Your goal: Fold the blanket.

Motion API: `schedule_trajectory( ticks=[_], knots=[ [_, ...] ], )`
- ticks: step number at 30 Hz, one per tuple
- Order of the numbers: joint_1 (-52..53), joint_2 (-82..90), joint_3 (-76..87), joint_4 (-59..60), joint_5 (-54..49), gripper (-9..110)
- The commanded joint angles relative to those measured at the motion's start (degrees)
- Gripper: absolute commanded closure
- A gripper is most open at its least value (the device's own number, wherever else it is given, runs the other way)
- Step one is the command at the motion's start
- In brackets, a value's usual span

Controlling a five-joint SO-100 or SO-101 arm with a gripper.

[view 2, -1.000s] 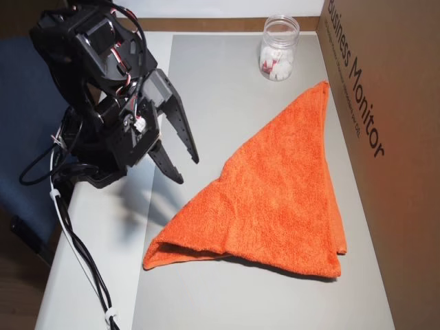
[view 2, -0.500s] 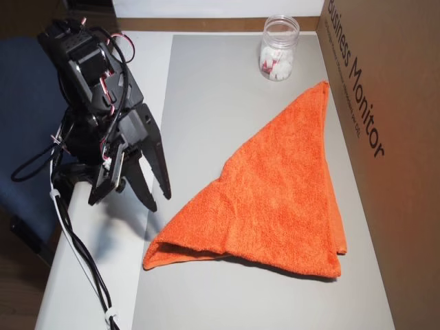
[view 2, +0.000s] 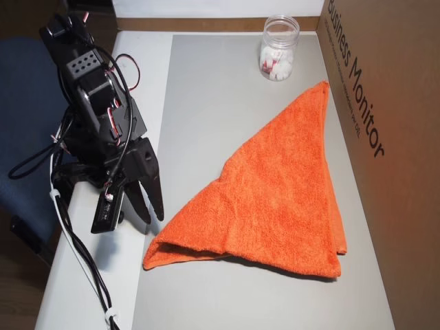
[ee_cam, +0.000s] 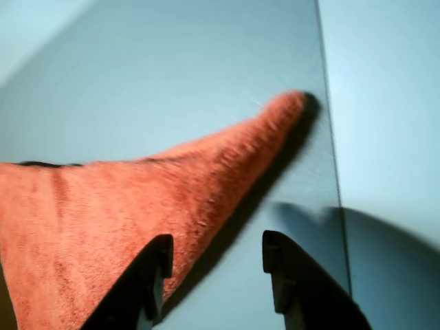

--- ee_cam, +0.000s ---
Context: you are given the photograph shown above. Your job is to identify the grey table mat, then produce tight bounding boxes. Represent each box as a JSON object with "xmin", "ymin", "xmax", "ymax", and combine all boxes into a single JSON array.
[{"xmin": 0, "ymin": 0, "xmax": 353, "ymax": 330}]

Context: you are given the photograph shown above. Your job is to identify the orange terry towel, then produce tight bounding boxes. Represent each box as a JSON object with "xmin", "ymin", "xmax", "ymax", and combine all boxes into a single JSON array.
[{"xmin": 0, "ymin": 89, "xmax": 310, "ymax": 330}]

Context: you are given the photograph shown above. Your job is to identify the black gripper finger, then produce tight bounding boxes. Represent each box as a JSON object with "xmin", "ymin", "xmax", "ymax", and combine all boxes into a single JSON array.
[
  {"xmin": 81, "ymin": 233, "xmax": 175, "ymax": 330},
  {"xmin": 261, "ymin": 229, "xmax": 375, "ymax": 330}
]

